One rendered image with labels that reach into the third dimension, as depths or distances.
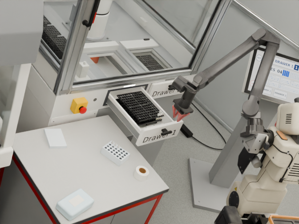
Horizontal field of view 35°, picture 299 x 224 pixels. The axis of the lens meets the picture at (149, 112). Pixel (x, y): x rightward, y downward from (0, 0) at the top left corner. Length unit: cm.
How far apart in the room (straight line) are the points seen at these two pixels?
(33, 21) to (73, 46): 55
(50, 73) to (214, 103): 234
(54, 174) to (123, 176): 35
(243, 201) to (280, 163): 34
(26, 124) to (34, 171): 56
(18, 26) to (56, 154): 84
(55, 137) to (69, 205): 46
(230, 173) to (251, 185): 117
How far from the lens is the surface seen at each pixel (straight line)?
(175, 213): 343
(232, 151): 352
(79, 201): 213
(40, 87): 254
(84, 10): 217
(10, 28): 171
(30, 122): 271
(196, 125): 431
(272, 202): 260
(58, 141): 241
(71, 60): 230
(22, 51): 178
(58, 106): 247
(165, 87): 287
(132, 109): 257
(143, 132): 242
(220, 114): 446
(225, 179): 370
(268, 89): 314
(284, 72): 320
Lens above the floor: 237
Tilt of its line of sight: 34 degrees down
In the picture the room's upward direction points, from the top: 23 degrees clockwise
